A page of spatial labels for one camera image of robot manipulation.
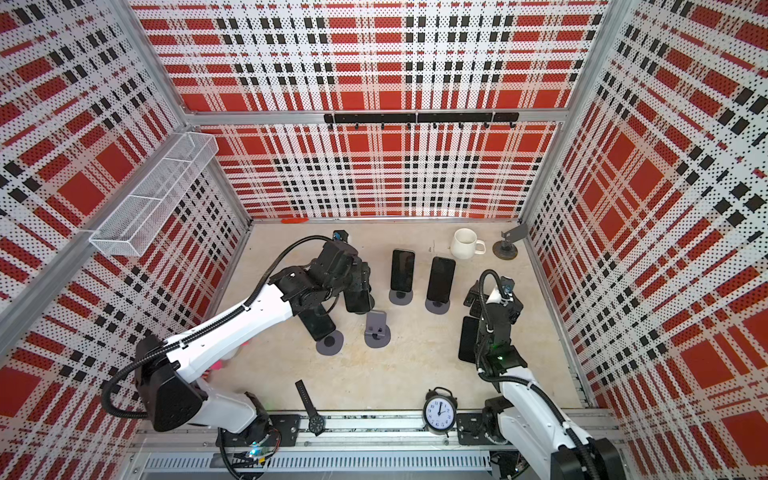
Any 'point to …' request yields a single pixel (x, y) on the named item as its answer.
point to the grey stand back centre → (400, 297)
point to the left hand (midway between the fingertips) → (357, 275)
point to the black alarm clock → (439, 413)
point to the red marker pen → (294, 220)
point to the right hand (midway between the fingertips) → (493, 288)
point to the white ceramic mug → (465, 244)
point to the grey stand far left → (331, 344)
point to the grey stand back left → (365, 303)
